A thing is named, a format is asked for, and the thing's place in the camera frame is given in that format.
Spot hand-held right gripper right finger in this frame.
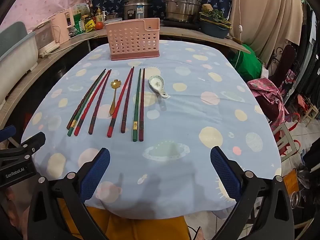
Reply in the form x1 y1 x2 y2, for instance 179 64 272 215
210 145 295 240

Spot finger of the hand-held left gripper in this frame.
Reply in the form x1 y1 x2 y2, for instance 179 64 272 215
0 131 46 165
0 125 17 140

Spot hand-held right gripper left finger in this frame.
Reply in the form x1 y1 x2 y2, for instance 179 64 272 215
26 147 111 240

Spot green chopstick gold band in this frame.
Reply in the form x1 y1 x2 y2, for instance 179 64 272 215
132 68 142 142
67 70 108 137

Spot red chopstick black band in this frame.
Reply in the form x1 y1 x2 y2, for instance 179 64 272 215
107 66 135 138
73 69 112 136

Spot pink perforated utensil holder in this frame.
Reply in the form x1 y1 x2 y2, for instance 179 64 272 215
105 17 160 61

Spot person's left hand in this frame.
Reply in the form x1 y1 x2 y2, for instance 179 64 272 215
4 187 29 233

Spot maroon chopstick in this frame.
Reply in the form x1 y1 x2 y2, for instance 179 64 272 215
88 71 112 135
120 69 135 134

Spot blue planet print tablecloth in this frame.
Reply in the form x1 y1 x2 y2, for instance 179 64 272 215
21 40 282 218

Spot orange pants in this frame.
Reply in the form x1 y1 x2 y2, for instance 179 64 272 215
57 200 192 240

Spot white dish box blue lid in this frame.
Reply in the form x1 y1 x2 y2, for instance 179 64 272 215
0 21 39 103

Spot pink floral cloth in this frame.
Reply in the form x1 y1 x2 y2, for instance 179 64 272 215
247 77 287 130

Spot golden chopstick on table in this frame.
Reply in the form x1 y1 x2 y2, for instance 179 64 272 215
109 79 121 116

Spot white glass jug appliance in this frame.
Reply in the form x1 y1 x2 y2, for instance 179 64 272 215
32 21 60 55

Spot small wooden stool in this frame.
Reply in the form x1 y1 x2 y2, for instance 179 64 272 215
299 97 318 127

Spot white ceramic spoon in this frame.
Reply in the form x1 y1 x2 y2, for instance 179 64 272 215
149 76 171 99

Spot green bag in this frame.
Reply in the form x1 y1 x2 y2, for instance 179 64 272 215
227 44 263 80

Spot pink electric kettle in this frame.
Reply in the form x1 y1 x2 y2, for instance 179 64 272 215
49 8 75 44

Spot green can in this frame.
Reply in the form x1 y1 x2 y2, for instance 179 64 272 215
74 12 86 34

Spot dark red iron chair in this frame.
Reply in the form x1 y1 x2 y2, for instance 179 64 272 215
266 45 298 80

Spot pink spotted curtain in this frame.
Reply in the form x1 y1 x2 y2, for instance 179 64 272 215
7 0 91 30

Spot white carton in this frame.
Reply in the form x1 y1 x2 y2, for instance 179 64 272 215
72 3 90 14

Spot blue basin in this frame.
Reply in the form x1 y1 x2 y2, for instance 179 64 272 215
199 17 232 39

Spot hanging dark clothes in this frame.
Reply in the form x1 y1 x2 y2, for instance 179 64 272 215
297 0 320 100

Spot green leafy vegetables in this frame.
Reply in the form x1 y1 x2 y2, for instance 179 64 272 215
200 9 232 26

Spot beige curtain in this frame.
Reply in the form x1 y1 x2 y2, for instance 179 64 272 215
229 0 304 64

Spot steel rice cooker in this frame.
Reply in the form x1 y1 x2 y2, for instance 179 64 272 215
123 0 153 20

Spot steel steamer pot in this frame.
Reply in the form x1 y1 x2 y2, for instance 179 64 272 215
164 0 208 23

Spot black cable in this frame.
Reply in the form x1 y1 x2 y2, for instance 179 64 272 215
187 226 203 240

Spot white power cable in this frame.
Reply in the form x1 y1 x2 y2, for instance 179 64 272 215
39 31 99 58

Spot white cord with switch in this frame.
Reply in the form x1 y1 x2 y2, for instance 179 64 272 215
236 0 245 39

